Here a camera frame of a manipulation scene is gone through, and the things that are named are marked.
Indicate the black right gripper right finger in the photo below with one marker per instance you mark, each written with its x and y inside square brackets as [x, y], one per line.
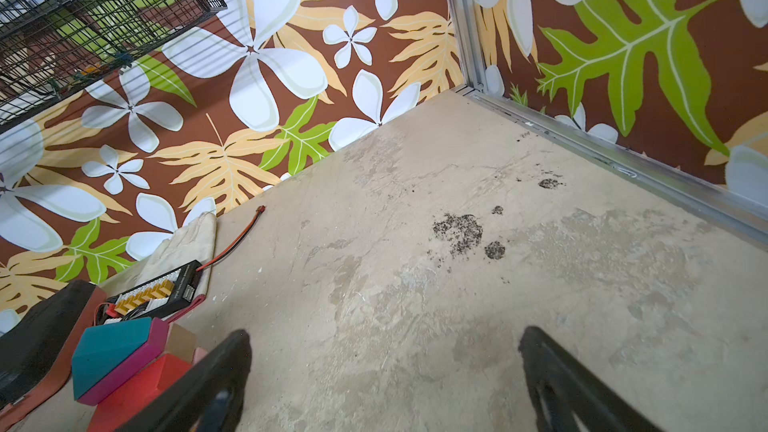
[566, 396]

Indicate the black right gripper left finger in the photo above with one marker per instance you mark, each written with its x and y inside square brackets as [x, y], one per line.
[209, 397]

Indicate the light pink wood block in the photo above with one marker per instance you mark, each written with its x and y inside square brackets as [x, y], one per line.
[198, 354]

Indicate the natural wood arch block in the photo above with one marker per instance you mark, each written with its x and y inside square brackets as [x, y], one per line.
[180, 343]

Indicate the magenta wood block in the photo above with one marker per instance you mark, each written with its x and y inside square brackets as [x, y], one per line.
[135, 366]

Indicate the red wood block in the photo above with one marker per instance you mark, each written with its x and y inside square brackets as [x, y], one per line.
[137, 393]

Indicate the teal wood block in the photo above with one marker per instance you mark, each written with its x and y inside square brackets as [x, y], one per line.
[111, 354]

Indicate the black charging board yellow connectors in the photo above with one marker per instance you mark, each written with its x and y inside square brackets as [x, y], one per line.
[170, 296]

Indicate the white work glove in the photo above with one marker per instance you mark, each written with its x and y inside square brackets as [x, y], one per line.
[195, 241]

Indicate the black and red tool case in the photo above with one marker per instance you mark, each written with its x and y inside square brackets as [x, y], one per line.
[36, 354]

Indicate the black wire basket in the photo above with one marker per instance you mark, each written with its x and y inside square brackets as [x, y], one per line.
[52, 49]

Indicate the aluminium frame post right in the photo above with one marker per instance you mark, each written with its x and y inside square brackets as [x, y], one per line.
[471, 58]

